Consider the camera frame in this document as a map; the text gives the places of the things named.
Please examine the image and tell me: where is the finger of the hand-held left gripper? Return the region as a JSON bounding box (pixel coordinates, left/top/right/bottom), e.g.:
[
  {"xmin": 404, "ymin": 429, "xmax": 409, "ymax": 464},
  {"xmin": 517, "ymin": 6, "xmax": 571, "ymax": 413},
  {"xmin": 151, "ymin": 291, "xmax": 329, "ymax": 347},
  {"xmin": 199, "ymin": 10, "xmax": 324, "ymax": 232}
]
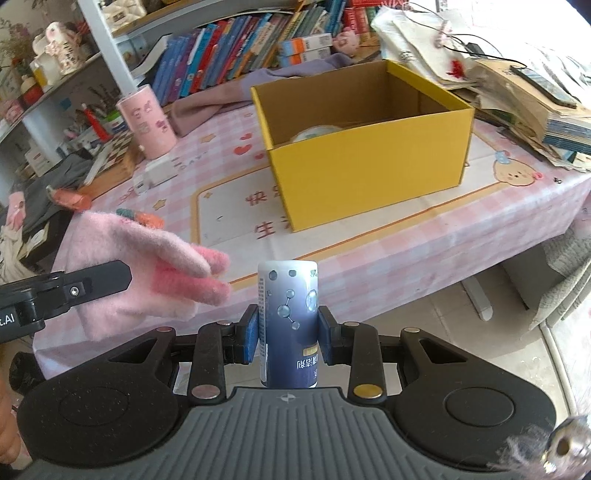
[{"xmin": 32, "ymin": 260, "xmax": 133, "ymax": 320}]

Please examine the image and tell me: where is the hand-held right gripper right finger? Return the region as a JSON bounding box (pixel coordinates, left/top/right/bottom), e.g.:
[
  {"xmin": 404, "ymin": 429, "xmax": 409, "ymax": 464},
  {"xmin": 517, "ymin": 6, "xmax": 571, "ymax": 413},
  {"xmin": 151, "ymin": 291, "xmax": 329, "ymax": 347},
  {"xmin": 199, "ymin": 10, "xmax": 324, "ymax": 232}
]
[{"xmin": 316, "ymin": 305, "xmax": 472, "ymax": 402}]

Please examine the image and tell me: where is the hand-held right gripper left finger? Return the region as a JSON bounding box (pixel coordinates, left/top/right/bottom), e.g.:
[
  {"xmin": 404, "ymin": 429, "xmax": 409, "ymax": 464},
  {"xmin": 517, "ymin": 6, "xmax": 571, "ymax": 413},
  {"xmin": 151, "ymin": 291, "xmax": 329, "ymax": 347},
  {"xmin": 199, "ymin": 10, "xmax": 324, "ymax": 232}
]
[{"xmin": 99, "ymin": 302, "xmax": 259, "ymax": 402}]

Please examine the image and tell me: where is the blue spray bottle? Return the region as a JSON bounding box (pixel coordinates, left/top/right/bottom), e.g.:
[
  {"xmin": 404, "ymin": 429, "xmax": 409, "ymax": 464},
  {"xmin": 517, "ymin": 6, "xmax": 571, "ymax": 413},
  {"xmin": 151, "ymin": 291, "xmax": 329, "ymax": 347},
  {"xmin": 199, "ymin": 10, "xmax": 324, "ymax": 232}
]
[{"xmin": 256, "ymin": 260, "xmax": 320, "ymax": 388}]

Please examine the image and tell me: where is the pink fluffy glove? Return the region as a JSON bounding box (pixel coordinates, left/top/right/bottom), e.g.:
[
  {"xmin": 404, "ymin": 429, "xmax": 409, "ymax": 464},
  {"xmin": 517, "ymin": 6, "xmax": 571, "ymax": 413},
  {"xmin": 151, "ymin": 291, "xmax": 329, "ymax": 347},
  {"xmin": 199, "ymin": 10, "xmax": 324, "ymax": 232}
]
[{"xmin": 65, "ymin": 210, "xmax": 232, "ymax": 342}]

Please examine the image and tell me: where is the yellow cardboard box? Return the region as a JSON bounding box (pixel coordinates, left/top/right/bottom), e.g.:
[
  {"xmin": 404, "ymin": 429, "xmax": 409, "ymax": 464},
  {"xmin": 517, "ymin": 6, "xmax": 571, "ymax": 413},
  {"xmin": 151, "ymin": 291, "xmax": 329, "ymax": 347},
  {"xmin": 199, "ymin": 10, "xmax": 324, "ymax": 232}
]
[{"xmin": 250, "ymin": 60, "xmax": 476, "ymax": 233}]

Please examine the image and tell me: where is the yellow tape roll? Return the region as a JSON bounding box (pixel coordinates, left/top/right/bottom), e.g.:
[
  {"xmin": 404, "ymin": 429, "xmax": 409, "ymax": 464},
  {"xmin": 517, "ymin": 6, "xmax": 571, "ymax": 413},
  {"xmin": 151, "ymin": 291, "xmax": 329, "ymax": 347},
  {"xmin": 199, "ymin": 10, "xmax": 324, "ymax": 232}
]
[{"xmin": 290, "ymin": 124, "xmax": 345, "ymax": 143}]

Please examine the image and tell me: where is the black bag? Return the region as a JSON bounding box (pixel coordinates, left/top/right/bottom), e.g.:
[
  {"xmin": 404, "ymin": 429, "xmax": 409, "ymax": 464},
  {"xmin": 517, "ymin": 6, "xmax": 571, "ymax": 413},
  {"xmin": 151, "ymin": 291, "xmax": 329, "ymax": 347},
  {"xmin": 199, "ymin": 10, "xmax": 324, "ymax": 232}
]
[{"xmin": 18, "ymin": 210, "xmax": 75, "ymax": 273}]

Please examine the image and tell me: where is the colourful striped toy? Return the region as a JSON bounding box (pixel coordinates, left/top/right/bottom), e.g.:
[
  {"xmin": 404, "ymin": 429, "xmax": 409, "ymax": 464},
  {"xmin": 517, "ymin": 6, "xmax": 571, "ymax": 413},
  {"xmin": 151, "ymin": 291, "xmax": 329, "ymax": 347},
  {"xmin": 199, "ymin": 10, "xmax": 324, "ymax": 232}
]
[{"xmin": 115, "ymin": 208, "xmax": 164, "ymax": 229}]

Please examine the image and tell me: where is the orange toy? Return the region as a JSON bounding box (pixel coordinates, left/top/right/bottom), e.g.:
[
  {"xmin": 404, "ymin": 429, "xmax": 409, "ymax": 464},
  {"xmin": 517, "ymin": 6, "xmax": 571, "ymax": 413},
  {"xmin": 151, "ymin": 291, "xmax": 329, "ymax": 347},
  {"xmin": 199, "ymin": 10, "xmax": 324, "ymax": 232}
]
[{"xmin": 46, "ymin": 185, "xmax": 93, "ymax": 212}]

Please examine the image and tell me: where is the pink checkered tablecloth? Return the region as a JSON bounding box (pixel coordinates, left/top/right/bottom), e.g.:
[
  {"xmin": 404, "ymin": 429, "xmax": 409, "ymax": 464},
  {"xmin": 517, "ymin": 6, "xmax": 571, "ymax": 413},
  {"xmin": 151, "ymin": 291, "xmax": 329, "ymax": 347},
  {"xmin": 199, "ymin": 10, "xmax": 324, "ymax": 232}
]
[{"xmin": 32, "ymin": 78, "xmax": 591, "ymax": 381}]

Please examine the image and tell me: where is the white power adapter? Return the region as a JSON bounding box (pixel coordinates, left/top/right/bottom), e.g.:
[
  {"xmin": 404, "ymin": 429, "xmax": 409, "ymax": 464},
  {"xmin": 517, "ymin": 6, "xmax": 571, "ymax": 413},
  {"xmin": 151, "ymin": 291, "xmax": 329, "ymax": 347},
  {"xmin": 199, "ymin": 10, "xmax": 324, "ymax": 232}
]
[{"xmin": 134, "ymin": 157, "xmax": 178, "ymax": 195}]

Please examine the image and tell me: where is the wooden chessboard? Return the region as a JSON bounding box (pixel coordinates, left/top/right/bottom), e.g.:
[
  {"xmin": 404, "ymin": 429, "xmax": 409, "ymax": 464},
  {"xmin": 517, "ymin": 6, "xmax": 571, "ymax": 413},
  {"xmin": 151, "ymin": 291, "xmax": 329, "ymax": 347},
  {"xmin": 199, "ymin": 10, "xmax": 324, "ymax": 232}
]
[{"xmin": 76, "ymin": 129, "xmax": 144, "ymax": 199}]

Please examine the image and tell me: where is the small red bottle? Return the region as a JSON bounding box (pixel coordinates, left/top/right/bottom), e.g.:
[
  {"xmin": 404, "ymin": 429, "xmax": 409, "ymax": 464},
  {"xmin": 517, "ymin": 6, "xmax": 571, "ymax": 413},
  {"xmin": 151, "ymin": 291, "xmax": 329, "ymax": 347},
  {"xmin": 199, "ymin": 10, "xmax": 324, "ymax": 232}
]
[{"xmin": 82, "ymin": 104, "xmax": 112, "ymax": 144}]

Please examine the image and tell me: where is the white table leg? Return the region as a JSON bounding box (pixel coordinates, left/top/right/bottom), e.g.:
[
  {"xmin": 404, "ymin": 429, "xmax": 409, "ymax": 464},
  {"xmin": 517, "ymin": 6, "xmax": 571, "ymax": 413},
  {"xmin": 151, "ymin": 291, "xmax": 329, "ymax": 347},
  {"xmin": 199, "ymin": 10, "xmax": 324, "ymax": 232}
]
[{"xmin": 462, "ymin": 270, "xmax": 494, "ymax": 321}]

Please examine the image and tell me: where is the pink cartoon cylinder cup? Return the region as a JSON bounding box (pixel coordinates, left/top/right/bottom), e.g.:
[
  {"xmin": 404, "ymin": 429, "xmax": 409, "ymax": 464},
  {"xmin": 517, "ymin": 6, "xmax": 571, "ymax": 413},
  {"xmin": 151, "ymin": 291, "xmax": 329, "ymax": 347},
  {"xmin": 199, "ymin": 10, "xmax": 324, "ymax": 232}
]
[{"xmin": 115, "ymin": 84, "xmax": 177, "ymax": 161}]

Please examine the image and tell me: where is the purple pink cloth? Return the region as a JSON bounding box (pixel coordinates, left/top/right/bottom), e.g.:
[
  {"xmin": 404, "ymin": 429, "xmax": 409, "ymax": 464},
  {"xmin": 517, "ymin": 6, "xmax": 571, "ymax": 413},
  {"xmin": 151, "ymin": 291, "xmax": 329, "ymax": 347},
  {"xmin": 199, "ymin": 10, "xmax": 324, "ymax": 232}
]
[{"xmin": 171, "ymin": 52, "xmax": 356, "ymax": 138}]

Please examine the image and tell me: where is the white bookshelf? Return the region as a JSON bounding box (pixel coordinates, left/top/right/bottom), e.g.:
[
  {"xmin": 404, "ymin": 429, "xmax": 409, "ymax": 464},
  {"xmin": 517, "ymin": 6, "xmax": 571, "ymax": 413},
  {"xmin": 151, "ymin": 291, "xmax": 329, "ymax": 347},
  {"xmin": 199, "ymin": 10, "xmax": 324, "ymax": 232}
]
[{"xmin": 0, "ymin": 0, "xmax": 324, "ymax": 185}]

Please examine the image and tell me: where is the white ceramic figurine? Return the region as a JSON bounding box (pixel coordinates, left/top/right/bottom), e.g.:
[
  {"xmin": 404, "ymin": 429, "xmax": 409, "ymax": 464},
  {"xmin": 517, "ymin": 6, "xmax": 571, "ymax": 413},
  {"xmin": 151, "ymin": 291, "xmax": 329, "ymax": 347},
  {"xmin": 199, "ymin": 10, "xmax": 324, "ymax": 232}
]
[{"xmin": 31, "ymin": 21, "xmax": 84, "ymax": 77}]

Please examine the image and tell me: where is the grey fabric chair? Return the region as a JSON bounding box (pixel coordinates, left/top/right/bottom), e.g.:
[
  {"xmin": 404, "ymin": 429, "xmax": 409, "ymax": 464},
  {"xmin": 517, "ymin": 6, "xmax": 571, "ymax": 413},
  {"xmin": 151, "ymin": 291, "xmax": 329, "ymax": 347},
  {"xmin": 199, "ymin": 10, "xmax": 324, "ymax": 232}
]
[{"xmin": 503, "ymin": 222, "xmax": 591, "ymax": 333}]

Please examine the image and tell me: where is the row of colourful books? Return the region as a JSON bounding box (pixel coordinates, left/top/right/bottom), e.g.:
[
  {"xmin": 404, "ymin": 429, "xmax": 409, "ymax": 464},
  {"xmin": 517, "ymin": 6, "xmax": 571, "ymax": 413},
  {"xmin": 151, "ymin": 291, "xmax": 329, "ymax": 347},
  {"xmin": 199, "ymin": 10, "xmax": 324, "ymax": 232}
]
[{"xmin": 150, "ymin": 0, "xmax": 384, "ymax": 104}]

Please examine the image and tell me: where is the orange blue carton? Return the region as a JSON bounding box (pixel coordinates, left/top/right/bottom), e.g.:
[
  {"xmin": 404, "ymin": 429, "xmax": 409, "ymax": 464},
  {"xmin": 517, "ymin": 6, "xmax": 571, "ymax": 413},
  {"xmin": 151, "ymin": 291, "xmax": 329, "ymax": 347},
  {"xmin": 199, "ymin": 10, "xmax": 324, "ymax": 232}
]
[
  {"xmin": 279, "ymin": 46, "xmax": 332, "ymax": 65},
  {"xmin": 277, "ymin": 33, "xmax": 334, "ymax": 55}
]

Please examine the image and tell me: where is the pink plush pig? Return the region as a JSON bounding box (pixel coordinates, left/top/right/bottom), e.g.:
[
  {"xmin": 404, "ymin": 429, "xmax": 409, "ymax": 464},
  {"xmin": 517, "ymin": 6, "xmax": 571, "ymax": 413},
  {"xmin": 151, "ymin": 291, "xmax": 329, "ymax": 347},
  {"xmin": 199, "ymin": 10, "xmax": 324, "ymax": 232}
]
[{"xmin": 335, "ymin": 27, "xmax": 362, "ymax": 57}]

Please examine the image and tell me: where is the brown paper stack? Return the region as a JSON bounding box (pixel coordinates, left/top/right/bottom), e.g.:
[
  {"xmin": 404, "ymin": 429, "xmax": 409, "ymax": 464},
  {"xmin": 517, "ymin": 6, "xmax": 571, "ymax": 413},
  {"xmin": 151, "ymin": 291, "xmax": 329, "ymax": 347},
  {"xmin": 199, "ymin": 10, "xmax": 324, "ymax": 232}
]
[{"xmin": 468, "ymin": 60, "xmax": 583, "ymax": 153}]

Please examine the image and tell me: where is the stack of magazines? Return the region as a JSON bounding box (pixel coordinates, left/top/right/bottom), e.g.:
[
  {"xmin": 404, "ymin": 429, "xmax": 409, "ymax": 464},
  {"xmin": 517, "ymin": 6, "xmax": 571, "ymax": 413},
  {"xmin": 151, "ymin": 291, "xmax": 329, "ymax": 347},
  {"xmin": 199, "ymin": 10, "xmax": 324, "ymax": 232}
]
[{"xmin": 540, "ymin": 108, "xmax": 591, "ymax": 174}]

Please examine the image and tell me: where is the black smartphone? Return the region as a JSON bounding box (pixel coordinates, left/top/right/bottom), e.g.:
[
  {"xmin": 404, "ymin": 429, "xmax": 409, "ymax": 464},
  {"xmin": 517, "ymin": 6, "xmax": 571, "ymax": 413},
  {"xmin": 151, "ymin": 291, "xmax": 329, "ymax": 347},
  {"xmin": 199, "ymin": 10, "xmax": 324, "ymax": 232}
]
[{"xmin": 510, "ymin": 65, "xmax": 579, "ymax": 109}]

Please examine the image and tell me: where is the furry pompom with metal ring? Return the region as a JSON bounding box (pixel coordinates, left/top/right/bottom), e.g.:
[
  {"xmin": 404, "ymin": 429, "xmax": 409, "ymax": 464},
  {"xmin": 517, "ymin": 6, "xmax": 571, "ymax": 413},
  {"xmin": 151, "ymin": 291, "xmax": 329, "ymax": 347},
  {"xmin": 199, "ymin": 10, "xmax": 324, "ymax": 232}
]
[{"xmin": 501, "ymin": 413, "xmax": 591, "ymax": 480}]

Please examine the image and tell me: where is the black cable with plug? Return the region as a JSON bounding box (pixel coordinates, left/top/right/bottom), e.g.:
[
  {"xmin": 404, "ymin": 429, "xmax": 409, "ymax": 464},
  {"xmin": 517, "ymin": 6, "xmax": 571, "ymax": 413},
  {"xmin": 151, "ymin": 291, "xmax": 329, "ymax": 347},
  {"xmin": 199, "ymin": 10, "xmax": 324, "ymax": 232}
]
[{"xmin": 402, "ymin": 2, "xmax": 527, "ymax": 63}]

